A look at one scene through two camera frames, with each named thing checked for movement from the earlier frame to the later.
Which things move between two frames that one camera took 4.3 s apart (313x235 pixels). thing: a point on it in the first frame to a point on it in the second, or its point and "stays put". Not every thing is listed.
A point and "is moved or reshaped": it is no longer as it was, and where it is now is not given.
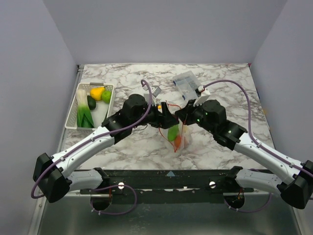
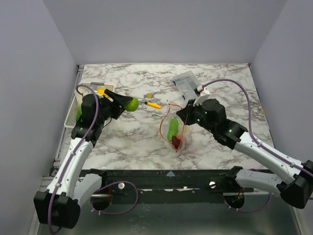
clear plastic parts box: [186, 83] stays put
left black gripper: [167, 119] to [120, 101]
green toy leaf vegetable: [172, 132] stays put
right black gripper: [184, 116] stays put
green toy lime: [106, 96] is moved or reshaped
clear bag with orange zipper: [179, 136] stays put
